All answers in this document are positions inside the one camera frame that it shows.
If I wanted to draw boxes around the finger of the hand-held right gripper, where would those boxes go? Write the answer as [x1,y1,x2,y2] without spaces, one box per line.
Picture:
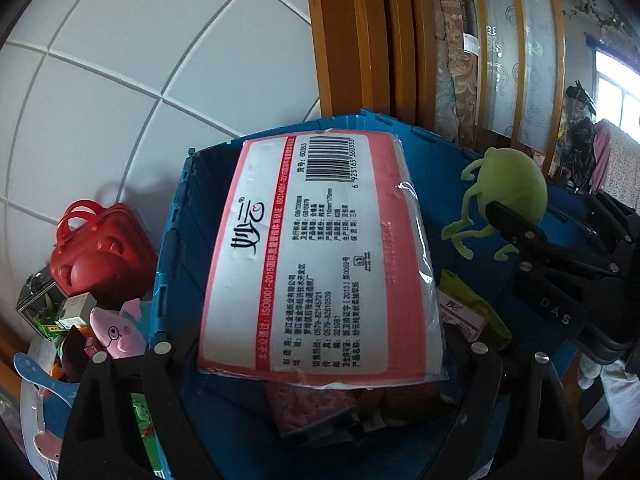
[582,191,640,246]
[484,200,566,261]

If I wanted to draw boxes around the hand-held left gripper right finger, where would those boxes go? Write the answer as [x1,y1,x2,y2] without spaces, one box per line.
[435,332,586,480]

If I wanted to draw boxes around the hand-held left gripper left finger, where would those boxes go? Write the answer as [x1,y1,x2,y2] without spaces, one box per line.
[57,332,221,480]

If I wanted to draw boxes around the green one-eyed monster toy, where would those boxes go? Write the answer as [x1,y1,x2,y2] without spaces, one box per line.
[441,147,549,262]

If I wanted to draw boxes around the small pink tissue pack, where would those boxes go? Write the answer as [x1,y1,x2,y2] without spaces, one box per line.
[262,382,353,436]

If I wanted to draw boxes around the large pink tissue pack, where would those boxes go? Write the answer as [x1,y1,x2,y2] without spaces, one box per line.
[196,129,448,392]

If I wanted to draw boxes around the blue plastic crate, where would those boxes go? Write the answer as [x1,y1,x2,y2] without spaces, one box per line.
[150,107,596,480]

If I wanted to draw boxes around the person's right forearm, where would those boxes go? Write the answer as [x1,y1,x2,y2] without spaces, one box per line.
[597,362,640,461]

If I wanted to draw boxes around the person's right hand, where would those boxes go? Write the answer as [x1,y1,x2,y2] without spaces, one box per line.
[577,354,610,392]

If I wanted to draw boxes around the green plush toy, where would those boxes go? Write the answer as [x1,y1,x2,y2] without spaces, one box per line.
[130,392,161,461]

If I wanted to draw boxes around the pink floral cloth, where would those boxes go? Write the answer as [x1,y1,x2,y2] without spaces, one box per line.
[592,120,640,196]

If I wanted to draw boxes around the olive green packet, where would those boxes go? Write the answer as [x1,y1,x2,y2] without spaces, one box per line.
[442,270,513,351]

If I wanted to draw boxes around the small pink pig plush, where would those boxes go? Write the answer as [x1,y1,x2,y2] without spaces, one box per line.
[89,297,156,361]

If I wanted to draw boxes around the dark hanging clothes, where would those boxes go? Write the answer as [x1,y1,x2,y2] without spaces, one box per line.
[555,82,601,191]

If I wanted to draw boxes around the dark maroon container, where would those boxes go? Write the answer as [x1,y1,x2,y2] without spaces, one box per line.
[60,325,101,386]

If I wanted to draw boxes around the blue plastic paddle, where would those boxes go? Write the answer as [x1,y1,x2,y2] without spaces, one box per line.
[12,352,81,461]

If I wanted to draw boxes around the small white box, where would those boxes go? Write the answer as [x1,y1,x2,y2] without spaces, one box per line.
[54,292,98,331]

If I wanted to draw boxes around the window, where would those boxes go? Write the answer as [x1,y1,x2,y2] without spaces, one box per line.
[585,32,640,136]

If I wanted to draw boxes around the red plastic carry case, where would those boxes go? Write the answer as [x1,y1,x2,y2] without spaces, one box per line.
[49,200,166,306]

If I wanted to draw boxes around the dark framed box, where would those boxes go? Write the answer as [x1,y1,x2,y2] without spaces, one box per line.
[15,267,71,333]

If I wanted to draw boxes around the frosted glass sliding door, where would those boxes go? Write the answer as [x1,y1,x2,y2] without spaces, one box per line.
[470,0,568,161]

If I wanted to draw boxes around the patterned rolled mat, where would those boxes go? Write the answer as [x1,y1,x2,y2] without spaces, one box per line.
[432,0,483,143]

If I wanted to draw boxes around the wooden door frame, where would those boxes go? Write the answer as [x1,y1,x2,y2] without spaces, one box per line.
[302,0,441,131]

